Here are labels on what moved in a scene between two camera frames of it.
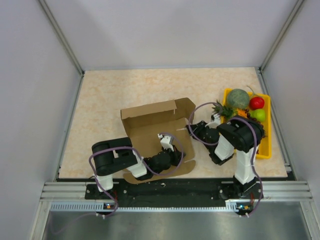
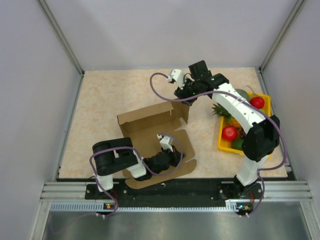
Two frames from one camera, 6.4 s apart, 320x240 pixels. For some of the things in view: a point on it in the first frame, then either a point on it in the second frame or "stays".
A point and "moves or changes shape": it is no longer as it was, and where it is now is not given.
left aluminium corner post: (66, 45) stays
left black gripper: (176, 154) stays
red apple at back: (256, 103) stays
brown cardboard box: (173, 119) moves or changes shape
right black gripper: (197, 128) to (182, 93)
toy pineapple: (226, 112) stays
